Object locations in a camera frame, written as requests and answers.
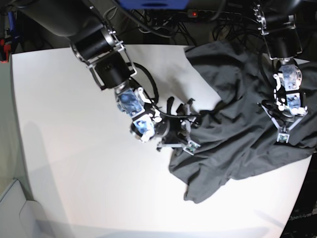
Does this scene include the dark grey t-shirt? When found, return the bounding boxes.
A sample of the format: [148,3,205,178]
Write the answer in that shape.
[169,41,317,203]

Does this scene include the black power strip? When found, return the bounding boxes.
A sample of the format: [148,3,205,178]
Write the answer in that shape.
[185,9,242,22]

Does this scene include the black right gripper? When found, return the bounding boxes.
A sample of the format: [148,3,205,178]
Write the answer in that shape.
[156,118,190,146]

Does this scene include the grey bin corner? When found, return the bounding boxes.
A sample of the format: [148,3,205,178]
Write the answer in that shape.
[0,179,48,238]

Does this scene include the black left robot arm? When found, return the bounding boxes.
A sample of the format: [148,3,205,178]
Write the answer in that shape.
[253,0,308,127]

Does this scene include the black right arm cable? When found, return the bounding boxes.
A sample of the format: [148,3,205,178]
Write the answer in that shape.
[131,61,201,119]

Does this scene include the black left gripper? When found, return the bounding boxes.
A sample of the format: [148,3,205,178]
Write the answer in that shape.
[269,109,305,126]

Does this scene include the blue box overhead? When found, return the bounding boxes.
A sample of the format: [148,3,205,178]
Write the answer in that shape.
[119,0,189,9]

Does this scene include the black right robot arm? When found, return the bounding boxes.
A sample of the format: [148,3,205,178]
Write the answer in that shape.
[13,0,194,149]

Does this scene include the blue orange clamp tool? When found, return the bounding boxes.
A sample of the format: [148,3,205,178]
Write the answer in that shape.
[0,11,16,63]

